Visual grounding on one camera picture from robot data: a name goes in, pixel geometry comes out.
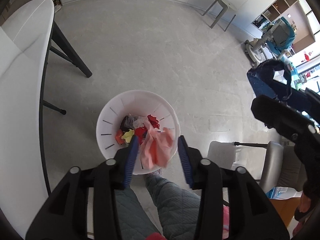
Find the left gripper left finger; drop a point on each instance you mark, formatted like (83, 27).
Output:
(64, 213)

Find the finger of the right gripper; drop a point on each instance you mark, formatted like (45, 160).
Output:
(287, 122)

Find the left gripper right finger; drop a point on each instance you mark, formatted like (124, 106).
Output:
(251, 214)

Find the dark blue paper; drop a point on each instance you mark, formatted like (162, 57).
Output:
(263, 83)

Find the red snack packet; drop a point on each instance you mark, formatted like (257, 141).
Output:
(119, 138)

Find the yellow paper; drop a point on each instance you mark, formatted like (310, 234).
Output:
(127, 136)

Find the clear snack bag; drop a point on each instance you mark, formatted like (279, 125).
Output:
(127, 123)

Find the pink paper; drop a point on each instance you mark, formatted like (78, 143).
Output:
(156, 148)

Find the white pink trash bin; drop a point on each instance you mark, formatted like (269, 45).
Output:
(138, 103)

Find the person's right hand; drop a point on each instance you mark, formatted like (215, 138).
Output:
(304, 204)

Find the grey white armchair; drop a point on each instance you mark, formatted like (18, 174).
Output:
(271, 164)

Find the person's grey quilted legs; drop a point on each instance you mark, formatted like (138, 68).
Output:
(177, 209)

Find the person's slippered foot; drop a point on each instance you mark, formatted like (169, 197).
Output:
(158, 173)

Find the grey metal stool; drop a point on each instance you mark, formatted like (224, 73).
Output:
(225, 6)

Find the black table leg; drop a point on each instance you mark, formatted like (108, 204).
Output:
(66, 51)

